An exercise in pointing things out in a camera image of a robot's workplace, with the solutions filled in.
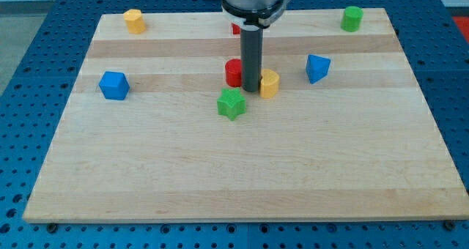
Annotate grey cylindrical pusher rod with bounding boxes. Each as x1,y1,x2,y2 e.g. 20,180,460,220
240,29,263,92

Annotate yellow heart block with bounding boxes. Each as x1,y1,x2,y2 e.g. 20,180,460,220
259,69,280,99

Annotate small red block behind rod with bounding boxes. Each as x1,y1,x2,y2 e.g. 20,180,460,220
232,23,240,35

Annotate red cylinder block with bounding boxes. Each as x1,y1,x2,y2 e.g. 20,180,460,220
225,59,242,87

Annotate green star block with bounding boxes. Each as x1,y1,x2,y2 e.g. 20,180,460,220
217,88,246,121

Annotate blue triangular block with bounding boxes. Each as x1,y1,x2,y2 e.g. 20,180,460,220
306,54,330,84

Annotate green cylinder block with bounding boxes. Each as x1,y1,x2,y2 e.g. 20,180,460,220
341,6,363,32

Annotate yellow hexagon block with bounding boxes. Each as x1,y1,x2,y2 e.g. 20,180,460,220
123,9,147,34

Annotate wooden board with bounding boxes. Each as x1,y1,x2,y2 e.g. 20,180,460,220
23,8,468,223

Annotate blue cube block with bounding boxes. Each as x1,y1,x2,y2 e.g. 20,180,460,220
99,71,130,100

